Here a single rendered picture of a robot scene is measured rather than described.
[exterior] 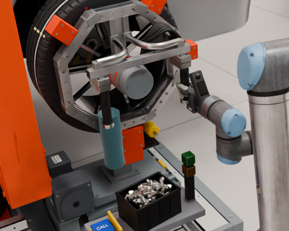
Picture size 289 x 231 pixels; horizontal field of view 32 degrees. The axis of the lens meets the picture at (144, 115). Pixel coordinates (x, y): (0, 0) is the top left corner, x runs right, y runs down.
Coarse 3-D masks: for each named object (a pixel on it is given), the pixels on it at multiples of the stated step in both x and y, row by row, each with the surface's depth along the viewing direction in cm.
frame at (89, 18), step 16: (80, 16) 198; (96, 16) 195; (112, 16) 198; (144, 16) 205; (160, 16) 208; (80, 32) 195; (64, 48) 199; (64, 64) 197; (64, 80) 200; (176, 80) 225; (64, 96) 203; (160, 96) 225; (80, 112) 210; (144, 112) 227; (96, 128) 217
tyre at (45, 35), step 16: (48, 0) 214; (64, 0) 205; (80, 0) 199; (96, 0) 201; (112, 0) 205; (128, 0) 208; (48, 16) 206; (64, 16) 198; (32, 32) 214; (32, 48) 211; (48, 48) 201; (32, 64) 212; (48, 64) 204; (32, 80) 223; (48, 80) 206; (48, 96) 210; (64, 112) 216; (80, 128) 223
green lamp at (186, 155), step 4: (188, 152) 190; (184, 156) 188; (188, 156) 188; (192, 156) 188; (184, 160) 188; (188, 160) 188; (192, 160) 188; (184, 164) 189; (188, 164) 188; (192, 164) 189
